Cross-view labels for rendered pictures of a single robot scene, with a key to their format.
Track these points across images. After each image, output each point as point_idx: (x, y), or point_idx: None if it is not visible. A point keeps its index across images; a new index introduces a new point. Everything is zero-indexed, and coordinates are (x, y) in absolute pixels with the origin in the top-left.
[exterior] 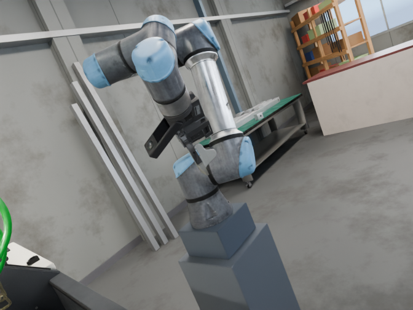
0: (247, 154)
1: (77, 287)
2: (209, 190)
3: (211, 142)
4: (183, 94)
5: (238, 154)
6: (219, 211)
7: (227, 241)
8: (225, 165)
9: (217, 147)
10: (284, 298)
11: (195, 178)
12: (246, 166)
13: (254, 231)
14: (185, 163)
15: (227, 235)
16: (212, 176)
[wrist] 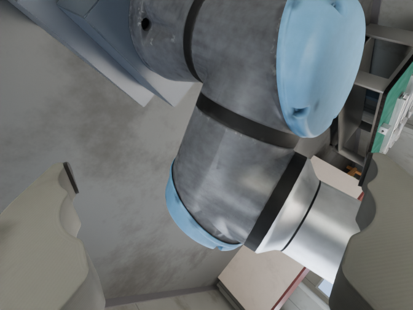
0: (183, 230)
1: None
2: (196, 66)
3: (289, 187)
4: None
5: (195, 216)
6: (150, 52)
7: (85, 27)
8: (197, 168)
9: (258, 190)
10: (70, 49)
11: (235, 56)
12: (168, 199)
13: (133, 80)
14: (295, 64)
15: (95, 34)
16: (202, 110)
